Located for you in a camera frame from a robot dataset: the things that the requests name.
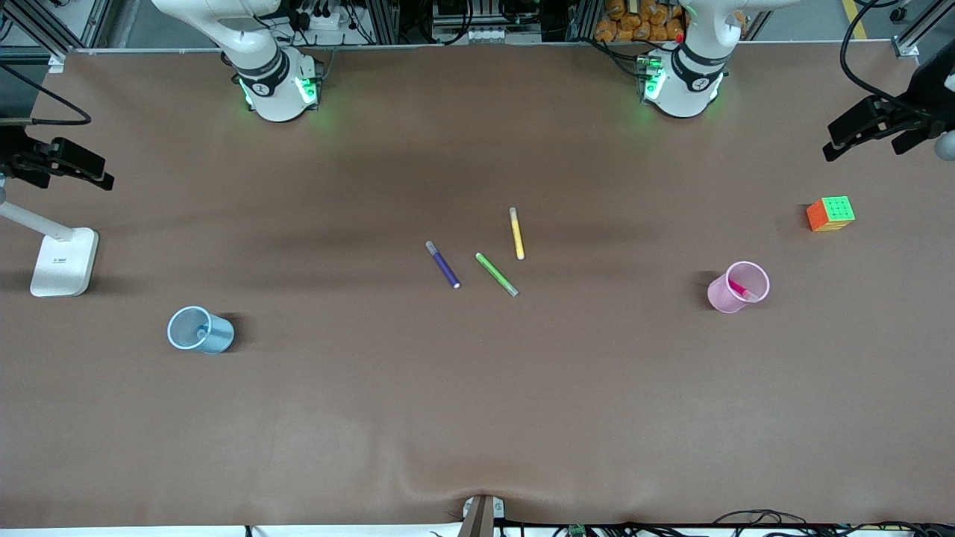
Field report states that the colourful puzzle cube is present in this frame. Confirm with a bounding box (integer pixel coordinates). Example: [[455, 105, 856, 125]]
[[805, 195, 857, 233]]

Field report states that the white desk lamp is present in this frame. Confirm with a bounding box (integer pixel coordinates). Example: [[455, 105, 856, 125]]
[[0, 186, 99, 298]]

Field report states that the light blue cup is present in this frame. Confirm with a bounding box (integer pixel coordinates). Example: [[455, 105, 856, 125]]
[[167, 306, 236, 355]]

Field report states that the pink cup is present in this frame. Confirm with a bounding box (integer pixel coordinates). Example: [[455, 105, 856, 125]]
[[707, 261, 771, 314]]

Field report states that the orange snack bag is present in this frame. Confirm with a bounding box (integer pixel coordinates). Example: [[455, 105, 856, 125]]
[[594, 0, 687, 43]]

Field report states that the white power strip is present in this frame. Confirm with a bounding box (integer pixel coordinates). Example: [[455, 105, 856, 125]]
[[295, 0, 355, 31]]

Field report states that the purple marker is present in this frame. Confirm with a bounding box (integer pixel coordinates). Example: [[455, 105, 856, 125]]
[[425, 240, 462, 290]]

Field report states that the grey equipment rack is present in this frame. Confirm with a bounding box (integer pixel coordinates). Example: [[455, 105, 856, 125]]
[[395, 0, 590, 45]]

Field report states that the green marker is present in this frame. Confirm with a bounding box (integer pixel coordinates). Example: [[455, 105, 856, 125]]
[[475, 252, 520, 298]]

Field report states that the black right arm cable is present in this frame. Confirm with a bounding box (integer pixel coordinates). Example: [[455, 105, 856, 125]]
[[0, 63, 93, 125]]

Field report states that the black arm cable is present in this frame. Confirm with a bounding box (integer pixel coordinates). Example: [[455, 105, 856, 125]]
[[0, 63, 93, 125], [840, 0, 908, 113]]

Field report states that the aluminium frame corner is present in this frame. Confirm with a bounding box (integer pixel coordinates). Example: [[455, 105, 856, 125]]
[[892, 0, 955, 59], [0, 0, 113, 72]]

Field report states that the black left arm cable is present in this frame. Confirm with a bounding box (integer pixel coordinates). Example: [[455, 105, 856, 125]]
[[840, 0, 908, 113]]

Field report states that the aluminium camera post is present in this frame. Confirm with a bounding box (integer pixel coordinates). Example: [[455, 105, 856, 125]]
[[457, 494, 506, 537]]

